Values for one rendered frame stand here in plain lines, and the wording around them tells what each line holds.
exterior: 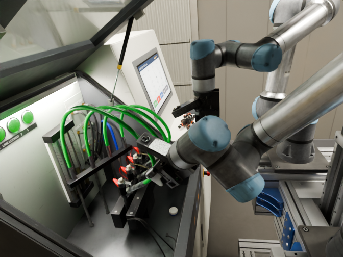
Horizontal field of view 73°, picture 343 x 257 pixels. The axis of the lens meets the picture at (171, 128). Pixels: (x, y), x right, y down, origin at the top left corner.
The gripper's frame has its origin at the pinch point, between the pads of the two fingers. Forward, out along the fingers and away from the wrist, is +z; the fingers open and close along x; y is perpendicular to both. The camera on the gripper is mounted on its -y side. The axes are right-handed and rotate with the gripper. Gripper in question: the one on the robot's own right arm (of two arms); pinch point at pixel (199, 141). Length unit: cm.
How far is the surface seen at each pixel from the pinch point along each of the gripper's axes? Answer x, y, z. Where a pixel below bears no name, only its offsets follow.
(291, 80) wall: 189, 79, 36
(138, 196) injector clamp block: -6.8, -26.3, 23.1
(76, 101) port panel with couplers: 13, -57, -12
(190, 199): -3.6, -4.7, 26.2
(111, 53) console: 23, -40, -30
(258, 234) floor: 59, 35, 121
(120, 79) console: 23.0, -37.6, -18.4
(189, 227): -17.3, -3.4, 26.2
